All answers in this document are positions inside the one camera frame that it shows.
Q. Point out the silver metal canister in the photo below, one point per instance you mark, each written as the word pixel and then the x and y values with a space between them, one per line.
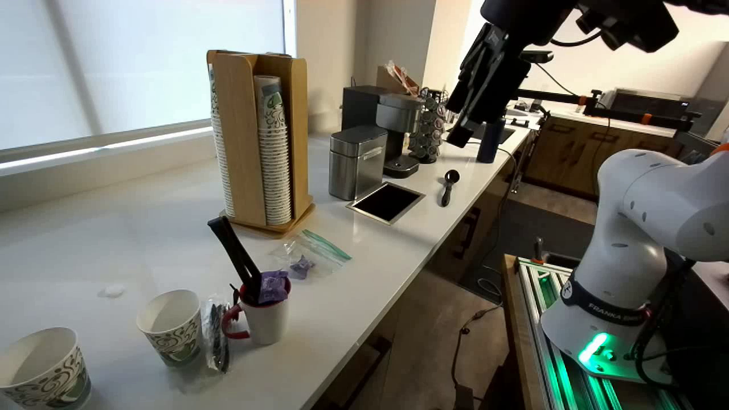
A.
pixel 357 162

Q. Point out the white cup red interior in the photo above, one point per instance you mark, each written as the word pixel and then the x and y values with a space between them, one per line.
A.
pixel 258 316

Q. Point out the stack of paper cups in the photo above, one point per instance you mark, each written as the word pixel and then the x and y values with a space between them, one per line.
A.
pixel 274 149

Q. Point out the wooden cabinet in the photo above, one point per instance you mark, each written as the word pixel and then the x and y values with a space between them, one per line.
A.
pixel 569 154

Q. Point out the black coffee machine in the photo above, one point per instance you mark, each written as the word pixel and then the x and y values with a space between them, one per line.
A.
pixel 392 111

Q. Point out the middle patterned paper cup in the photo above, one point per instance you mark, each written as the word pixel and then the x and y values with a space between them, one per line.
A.
pixel 172 324

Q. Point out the wooden cup dispenser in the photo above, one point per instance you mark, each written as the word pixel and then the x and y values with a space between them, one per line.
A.
pixel 236 123

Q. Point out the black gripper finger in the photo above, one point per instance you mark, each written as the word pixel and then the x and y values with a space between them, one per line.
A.
pixel 459 135
pixel 490 142

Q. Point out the coffee pod carousel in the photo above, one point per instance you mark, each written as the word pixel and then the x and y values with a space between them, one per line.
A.
pixel 424 142

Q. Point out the small white lid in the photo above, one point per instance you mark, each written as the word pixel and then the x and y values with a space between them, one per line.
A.
pixel 113 290

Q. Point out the left patterned paper cup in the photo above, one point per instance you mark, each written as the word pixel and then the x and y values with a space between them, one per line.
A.
pixel 46 371

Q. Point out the black coffee scoop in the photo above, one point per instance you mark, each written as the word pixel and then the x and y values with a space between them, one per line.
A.
pixel 449 179

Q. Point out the black tongs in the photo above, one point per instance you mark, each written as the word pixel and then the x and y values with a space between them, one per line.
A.
pixel 238 256

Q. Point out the patterned paper cup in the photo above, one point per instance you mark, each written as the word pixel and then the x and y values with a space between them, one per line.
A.
pixel 46 371
pixel 172 324

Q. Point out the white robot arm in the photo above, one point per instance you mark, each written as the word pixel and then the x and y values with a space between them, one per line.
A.
pixel 650 204

